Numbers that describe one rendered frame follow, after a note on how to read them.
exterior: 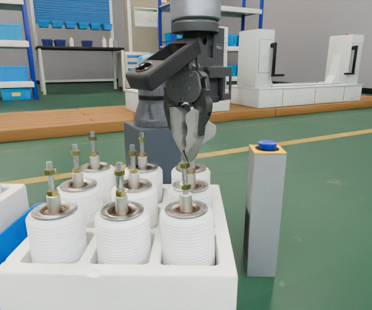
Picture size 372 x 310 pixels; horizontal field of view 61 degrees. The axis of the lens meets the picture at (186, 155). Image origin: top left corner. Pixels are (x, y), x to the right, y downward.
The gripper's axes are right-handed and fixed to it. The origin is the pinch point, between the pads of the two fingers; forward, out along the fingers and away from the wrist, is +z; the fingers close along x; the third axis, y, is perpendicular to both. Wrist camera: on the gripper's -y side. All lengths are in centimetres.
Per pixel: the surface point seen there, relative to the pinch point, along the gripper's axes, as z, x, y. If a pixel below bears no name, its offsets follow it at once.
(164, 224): 11.7, 1.6, -3.6
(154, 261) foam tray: 17.6, 1.9, -5.9
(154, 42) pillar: -65, 485, 434
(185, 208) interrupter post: 9.7, 0.3, 0.2
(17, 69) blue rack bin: -12, 441, 139
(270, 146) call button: 3.0, -1.7, 25.4
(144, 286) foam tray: 19.8, 0.5, -9.4
